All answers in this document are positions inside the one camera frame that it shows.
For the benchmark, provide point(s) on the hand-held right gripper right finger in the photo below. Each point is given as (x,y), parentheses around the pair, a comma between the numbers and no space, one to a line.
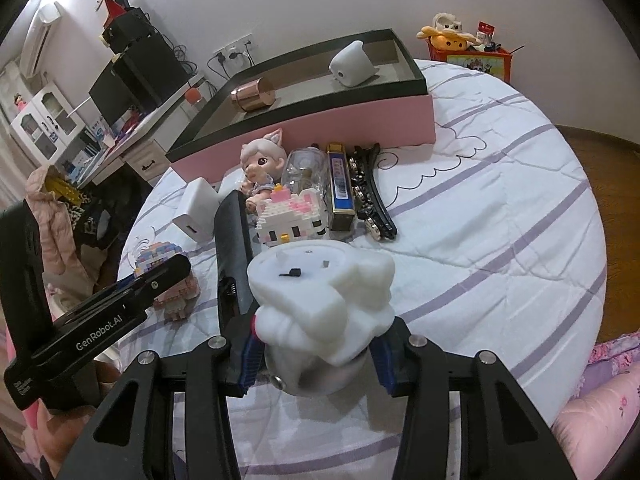
(384,366)

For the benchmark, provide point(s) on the white plug-in night light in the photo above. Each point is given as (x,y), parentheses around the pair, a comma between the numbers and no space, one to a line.
(350,62)

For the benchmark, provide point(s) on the white wall socket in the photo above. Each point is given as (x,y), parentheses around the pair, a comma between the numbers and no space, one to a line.
(235,49)

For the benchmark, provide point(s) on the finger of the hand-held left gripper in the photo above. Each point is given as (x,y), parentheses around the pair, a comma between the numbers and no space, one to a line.
(160,277)

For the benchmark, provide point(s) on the rose gold metal cylinder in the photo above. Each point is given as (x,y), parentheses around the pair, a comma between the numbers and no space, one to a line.
(254,96)

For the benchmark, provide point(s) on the white air conditioner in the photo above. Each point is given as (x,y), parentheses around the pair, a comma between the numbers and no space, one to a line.
(40,40)

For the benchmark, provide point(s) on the clear glass bottle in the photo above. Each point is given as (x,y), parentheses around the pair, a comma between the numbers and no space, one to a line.
(305,170)

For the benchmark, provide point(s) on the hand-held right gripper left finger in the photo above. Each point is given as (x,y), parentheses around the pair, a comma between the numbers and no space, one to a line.
(248,362)

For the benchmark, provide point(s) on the white rabbit night light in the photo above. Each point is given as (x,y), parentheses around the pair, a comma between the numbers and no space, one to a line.
(320,305)

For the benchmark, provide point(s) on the blue small box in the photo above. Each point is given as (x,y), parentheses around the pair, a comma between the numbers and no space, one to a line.
(341,185)

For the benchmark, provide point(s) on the dark cloth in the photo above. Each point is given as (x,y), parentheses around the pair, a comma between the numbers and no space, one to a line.
(110,220)

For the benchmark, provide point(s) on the white charger block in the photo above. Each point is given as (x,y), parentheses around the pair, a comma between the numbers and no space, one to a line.
(195,210)

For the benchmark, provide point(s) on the white block cat figure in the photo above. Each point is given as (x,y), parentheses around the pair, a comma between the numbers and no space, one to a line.
(290,220)

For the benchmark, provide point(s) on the red printed box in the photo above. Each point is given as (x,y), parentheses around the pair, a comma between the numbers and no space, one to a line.
(480,66)

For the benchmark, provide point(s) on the black computer monitor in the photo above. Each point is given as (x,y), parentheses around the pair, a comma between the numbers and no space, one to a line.
(120,92)

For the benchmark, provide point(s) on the yellow plush toy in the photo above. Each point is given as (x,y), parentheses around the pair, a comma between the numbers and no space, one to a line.
(450,40)

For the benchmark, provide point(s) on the person's left forearm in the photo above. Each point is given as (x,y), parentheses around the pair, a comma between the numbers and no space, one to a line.
(70,435)

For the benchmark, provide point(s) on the white glass-door cabinet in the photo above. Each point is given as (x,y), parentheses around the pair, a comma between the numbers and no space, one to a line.
(45,125)

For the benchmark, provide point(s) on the white desk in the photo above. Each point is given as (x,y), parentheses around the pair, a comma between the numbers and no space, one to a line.
(150,152)

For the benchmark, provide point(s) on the pink box with dark rim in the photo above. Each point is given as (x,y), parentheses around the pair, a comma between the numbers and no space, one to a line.
(350,125)

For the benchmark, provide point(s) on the orange-capped water bottle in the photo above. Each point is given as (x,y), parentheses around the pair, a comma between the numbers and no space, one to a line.
(192,99)

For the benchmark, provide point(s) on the small black box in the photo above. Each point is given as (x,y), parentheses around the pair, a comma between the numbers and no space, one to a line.
(127,30)

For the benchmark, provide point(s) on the black computer tower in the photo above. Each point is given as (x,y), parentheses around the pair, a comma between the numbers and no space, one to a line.
(160,70)

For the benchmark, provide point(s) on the beige plush toy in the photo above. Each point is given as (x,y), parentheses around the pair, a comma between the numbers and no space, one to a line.
(447,21)

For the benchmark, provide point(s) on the red pointed hat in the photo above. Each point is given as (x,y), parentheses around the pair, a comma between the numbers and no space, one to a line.
(112,6)

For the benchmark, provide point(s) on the black glasses case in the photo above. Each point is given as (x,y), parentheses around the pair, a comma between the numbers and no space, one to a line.
(232,240)

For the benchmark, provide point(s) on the small red tag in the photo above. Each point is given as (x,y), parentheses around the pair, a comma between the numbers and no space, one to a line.
(485,26)

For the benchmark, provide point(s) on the cat-eared doll figure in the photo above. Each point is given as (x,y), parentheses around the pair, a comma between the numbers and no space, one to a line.
(260,160)

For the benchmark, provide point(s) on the pink puffy jacket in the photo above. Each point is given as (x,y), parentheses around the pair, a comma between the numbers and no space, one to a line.
(55,240)

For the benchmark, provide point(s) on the pink pillow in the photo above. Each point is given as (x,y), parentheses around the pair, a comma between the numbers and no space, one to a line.
(600,410)

